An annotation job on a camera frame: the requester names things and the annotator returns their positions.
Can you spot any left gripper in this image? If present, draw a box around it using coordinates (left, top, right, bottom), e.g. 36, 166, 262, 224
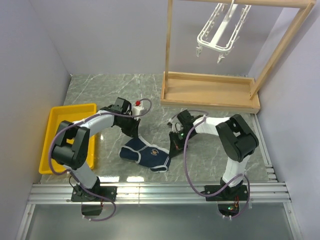
117, 114, 141, 139

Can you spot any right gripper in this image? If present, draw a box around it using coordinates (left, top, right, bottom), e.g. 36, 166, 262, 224
169, 128, 196, 158

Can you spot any navy blue underwear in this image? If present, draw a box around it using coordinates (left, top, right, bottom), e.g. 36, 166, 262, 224
118, 136, 171, 173

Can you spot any white clip hanger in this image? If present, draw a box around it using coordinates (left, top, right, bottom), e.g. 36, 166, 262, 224
196, 0, 252, 64

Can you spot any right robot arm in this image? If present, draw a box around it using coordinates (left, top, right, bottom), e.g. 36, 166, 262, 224
169, 109, 259, 200

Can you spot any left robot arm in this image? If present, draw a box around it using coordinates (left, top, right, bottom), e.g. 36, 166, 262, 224
48, 97, 145, 201

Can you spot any yellow plastic tray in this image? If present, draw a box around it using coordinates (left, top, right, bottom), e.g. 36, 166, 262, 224
38, 103, 98, 175

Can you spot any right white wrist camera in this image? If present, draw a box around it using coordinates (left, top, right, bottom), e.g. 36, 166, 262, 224
167, 114, 182, 133

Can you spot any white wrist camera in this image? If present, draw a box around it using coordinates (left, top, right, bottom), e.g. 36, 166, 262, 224
167, 114, 182, 133
131, 100, 147, 116

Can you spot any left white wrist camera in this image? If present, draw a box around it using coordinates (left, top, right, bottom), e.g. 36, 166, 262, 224
131, 100, 147, 116

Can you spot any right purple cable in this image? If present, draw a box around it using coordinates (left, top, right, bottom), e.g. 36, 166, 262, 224
167, 109, 251, 220

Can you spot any purple cable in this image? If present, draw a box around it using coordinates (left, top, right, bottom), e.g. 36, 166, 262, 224
167, 109, 251, 220
47, 98, 153, 222

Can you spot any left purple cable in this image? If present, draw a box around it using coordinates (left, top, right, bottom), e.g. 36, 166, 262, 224
47, 98, 153, 222

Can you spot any wooden hanging rack frame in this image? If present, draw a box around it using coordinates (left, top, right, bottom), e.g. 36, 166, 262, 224
160, 0, 316, 114

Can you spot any aluminium rail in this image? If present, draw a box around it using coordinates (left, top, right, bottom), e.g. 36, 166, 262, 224
27, 182, 291, 205

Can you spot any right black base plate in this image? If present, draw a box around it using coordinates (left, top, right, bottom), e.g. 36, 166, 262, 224
201, 185, 250, 202

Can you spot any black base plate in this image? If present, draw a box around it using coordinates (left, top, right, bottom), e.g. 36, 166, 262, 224
71, 185, 117, 202
201, 185, 250, 202

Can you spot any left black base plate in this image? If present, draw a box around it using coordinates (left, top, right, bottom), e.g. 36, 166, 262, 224
71, 185, 117, 202

